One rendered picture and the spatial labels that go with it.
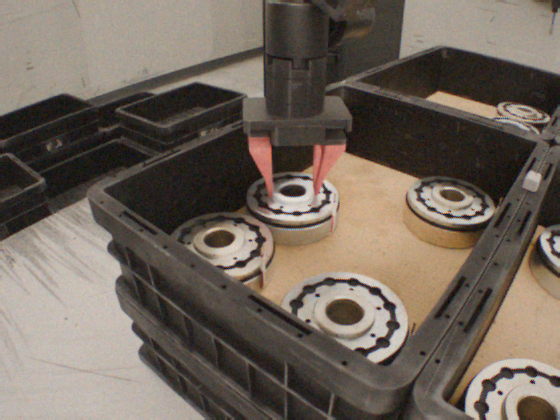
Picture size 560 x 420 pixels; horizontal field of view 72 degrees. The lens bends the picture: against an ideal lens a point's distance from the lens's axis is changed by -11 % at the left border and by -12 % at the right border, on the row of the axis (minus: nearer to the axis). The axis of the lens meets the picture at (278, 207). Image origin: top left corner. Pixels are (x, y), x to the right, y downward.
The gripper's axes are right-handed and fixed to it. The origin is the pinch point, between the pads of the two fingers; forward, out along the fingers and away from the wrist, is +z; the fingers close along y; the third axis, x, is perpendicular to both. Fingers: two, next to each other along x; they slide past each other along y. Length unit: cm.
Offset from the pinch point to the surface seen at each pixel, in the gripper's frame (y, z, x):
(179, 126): 26, 30, -89
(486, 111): -43, 4, -34
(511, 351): -16.5, 3.8, 21.3
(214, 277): 7.2, -6.0, 20.1
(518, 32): -206, 26, -261
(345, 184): -7.7, 4.2, -7.0
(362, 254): -6.5, 4.1, 7.0
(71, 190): 66, 50, -87
